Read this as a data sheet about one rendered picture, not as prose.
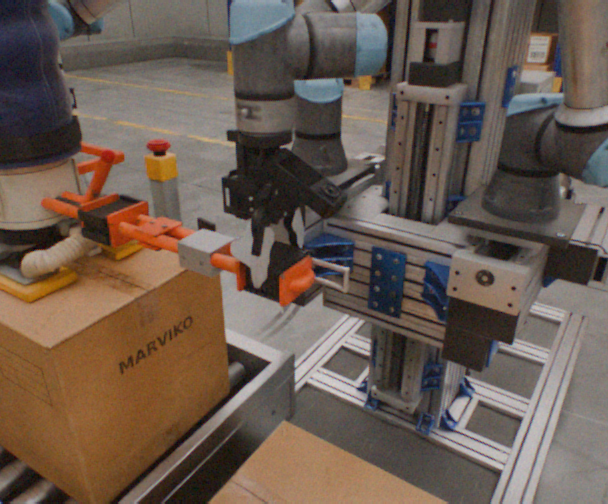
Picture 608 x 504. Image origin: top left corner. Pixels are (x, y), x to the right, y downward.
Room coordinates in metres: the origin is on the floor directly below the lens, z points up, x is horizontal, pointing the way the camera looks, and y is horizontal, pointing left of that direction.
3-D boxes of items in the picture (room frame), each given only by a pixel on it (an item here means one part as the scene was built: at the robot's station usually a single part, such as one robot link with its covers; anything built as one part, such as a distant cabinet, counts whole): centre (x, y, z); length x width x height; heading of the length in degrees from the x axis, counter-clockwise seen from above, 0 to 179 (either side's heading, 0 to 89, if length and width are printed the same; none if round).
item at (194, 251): (0.73, 0.15, 1.07); 0.07 x 0.07 x 0.04; 57
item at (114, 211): (0.85, 0.33, 1.08); 0.10 x 0.08 x 0.06; 147
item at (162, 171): (1.52, 0.43, 0.50); 0.07 x 0.07 x 1.00; 57
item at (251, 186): (0.67, 0.05, 1.22); 0.09 x 0.08 x 0.12; 57
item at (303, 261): (0.65, 0.04, 1.08); 0.08 x 0.07 x 0.05; 57
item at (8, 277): (0.90, 0.59, 0.98); 0.34 x 0.10 x 0.05; 57
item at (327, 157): (1.28, -0.04, 1.09); 0.15 x 0.15 x 0.10
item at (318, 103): (1.28, -0.04, 1.20); 0.13 x 0.12 x 0.14; 5
